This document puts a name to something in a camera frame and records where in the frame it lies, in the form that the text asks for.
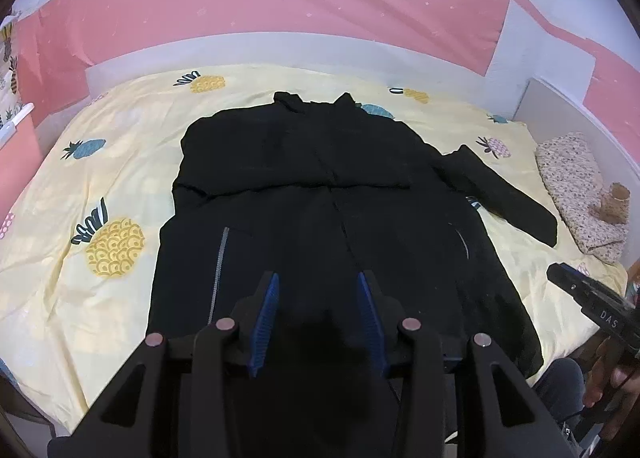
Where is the pineapple print curtain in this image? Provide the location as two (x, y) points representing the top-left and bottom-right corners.
(0, 13), (23, 129)

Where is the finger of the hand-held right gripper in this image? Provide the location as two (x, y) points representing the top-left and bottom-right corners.
(546, 262), (588, 300)

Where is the white headboard panel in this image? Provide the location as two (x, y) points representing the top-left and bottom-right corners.
(512, 78), (640, 179)

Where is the person's right hand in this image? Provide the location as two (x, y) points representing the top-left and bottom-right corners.
(582, 333), (640, 411)

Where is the small brown teddy bear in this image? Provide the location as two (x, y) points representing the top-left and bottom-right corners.
(587, 182), (632, 225)

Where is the yellow pineapple print bedsheet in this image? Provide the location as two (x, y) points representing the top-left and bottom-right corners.
(0, 63), (629, 439)

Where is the floral pillow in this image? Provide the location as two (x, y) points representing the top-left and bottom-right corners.
(535, 132), (631, 266)

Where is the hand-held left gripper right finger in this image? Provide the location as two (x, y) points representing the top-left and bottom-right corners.
(356, 270), (576, 458)

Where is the person's leg in dark trousers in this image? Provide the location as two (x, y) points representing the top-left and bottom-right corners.
(532, 357), (588, 421)

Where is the white windowsill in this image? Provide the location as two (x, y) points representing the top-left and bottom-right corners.
(0, 103), (36, 146)

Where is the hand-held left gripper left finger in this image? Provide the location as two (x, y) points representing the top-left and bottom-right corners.
(47, 271), (281, 458)

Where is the black jacket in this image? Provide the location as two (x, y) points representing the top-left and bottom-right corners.
(145, 90), (559, 458)

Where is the white bed frame rail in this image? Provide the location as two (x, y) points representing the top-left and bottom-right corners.
(82, 30), (521, 121)

